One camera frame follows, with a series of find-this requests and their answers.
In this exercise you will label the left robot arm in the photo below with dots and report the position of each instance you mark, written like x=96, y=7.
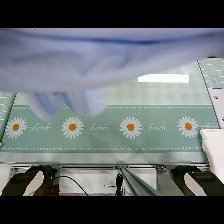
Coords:
x=30, y=181

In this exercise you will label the light blue shirt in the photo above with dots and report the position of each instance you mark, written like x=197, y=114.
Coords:
x=83, y=60

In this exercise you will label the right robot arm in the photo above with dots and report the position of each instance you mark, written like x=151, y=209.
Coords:
x=198, y=181

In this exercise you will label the white garment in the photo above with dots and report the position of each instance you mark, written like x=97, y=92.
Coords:
x=214, y=150

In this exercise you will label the silver frame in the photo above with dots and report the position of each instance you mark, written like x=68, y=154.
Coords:
x=133, y=181

